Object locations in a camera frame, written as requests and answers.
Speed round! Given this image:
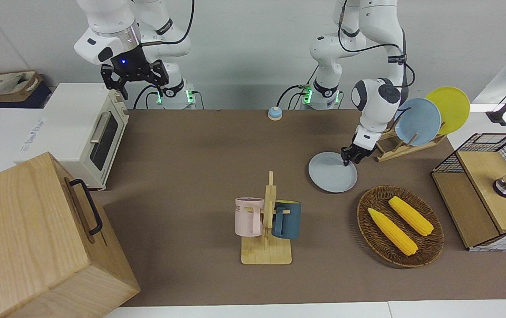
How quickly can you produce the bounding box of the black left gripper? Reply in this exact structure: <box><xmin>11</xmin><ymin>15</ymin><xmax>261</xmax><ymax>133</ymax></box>
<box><xmin>341</xmin><ymin>144</ymin><xmax>374</xmax><ymax>167</ymax></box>

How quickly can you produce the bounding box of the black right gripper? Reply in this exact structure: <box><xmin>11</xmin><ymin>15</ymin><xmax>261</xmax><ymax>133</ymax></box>
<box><xmin>100</xmin><ymin>44</ymin><xmax>169</xmax><ymax>100</ymax></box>

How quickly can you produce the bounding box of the wooden plate rack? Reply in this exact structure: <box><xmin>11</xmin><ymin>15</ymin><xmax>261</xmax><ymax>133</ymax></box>
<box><xmin>374</xmin><ymin>119</ymin><xmax>448</xmax><ymax>162</ymax></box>

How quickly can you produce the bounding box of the gray round plate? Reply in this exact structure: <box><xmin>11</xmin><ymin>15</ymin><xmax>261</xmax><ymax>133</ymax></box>
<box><xmin>308</xmin><ymin>151</ymin><xmax>358</xmax><ymax>193</ymax></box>

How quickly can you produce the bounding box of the large wooden box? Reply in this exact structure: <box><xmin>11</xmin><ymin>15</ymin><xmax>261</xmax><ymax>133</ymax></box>
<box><xmin>0</xmin><ymin>152</ymin><xmax>141</xmax><ymax>318</ymax></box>

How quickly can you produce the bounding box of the dark blue mug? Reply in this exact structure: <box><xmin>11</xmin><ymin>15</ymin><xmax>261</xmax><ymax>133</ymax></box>
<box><xmin>272</xmin><ymin>200</ymin><xmax>302</xmax><ymax>240</ymax></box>

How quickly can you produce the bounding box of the brown table mat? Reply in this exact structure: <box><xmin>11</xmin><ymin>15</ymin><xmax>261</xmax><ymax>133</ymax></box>
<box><xmin>90</xmin><ymin>109</ymin><xmax>506</xmax><ymax>307</ymax></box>

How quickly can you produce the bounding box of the white toaster oven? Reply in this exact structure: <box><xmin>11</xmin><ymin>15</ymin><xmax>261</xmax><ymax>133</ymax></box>
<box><xmin>14</xmin><ymin>83</ymin><xmax>130</xmax><ymax>191</ymax></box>

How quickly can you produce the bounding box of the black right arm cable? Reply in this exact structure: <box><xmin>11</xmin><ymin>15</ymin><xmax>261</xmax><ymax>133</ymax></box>
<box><xmin>140</xmin><ymin>0</ymin><xmax>195</xmax><ymax>46</ymax></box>

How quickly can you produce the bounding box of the yellow corn cob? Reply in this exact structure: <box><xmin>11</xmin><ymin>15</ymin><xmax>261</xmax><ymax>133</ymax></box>
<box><xmin>388</xmin><ymin>196</ymin><xmax>434</xmax><ymax>237</ymax></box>
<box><xmin>368</xmin><ymin>208</ymin><xmax>418</xmax><ymax>256</ymax></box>

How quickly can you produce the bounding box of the pink mug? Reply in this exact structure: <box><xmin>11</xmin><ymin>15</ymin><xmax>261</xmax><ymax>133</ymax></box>
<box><xmin>235</xmin><ymin>197</ymin><xmax>264</xmax><ymax>237</ymax></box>

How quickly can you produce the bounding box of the blue round plate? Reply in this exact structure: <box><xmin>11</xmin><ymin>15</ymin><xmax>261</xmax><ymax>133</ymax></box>
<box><xmin>394</xmin><ymin>98</ymin><xmax>442</xmax><ymax>147</ymax></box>

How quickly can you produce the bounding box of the yellow round plate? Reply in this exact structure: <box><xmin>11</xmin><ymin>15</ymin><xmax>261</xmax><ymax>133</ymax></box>
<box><xmin>425</xmin><ymin>87</ymin><xmax>470</xmax><ymax>136</ymax></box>

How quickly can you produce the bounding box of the wooden mug stand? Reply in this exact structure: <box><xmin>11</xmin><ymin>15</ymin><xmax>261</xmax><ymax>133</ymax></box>
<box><xmin>241</xmin><ymin>171</ymin><xmax>292</xmax><ymax>265</ymax></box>

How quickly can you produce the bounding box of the brown wicker basket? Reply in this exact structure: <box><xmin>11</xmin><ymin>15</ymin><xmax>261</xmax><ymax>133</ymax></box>
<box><xmin>357</xmin><ymin>185</ymin><xmax>445</xmax><ymax>268</ymax></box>

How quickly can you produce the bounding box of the wire and wood shelf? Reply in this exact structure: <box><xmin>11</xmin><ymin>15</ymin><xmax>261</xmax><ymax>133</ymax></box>
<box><xmin>431</xmin><ymin>132</ymin><xmax>506</xmax><ymax>252</ymax></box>

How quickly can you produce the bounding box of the cardboard box with bag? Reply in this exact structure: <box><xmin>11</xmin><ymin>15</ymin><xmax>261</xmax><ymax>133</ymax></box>
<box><xmin>0</xmin><ymin>70</ymin><xmax>53</xmax><ymax>121</ymax></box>

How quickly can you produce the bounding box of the black box handle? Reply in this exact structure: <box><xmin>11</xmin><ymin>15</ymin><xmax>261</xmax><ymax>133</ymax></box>
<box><xmin>69</xmin><ymin>178</ymin><xmax>103</xmax><ymax>236</ymax></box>

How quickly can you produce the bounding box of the black base cable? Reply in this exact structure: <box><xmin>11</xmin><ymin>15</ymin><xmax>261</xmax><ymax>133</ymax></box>
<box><xmin>133</xmin><ymin>85</ymin><xmax>161</xmax><ymax>110</ymax></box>
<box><xmin>277</xmin><ymin>66</ymin><xmax>320</xmax><ymax>110</ymax></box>

